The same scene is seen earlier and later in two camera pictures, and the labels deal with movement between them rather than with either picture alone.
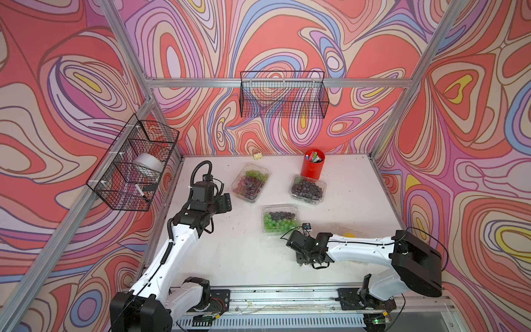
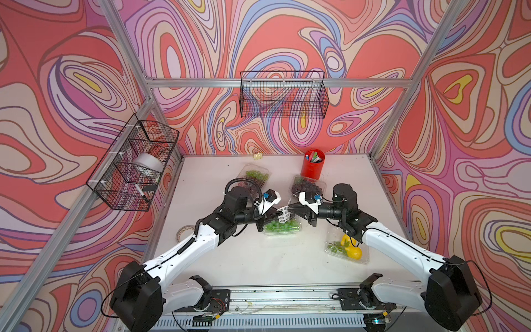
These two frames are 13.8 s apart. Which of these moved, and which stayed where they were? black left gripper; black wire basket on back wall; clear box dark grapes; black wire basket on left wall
Moved: black left gripper
Stayed: black wire basket on left wall; black wire basket on back wall; clear box dark grapes
